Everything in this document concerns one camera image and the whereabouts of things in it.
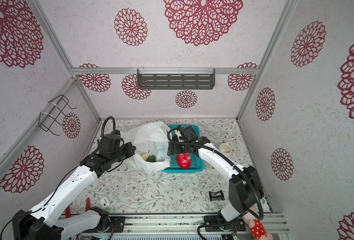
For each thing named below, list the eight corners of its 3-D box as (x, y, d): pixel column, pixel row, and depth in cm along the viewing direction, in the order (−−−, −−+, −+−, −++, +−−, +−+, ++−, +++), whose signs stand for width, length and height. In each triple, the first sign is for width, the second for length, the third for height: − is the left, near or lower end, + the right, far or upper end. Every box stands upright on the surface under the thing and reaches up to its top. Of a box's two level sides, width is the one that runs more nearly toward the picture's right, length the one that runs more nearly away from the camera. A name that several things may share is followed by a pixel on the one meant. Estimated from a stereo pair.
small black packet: (210, 201, 83) (210, 200, 81) (208, 192, 86) (209, 190, 85) (223, 201, 83) (224, 200, 81) (222, 192, 86) (222, 190, 85)
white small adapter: (99, 206, 81) (98, 205, 79) (102, 197, 84) (100, 196, 82) (108, 206, 81) (107, 205, 79) (111, 197, 84) (109, 196, 82)
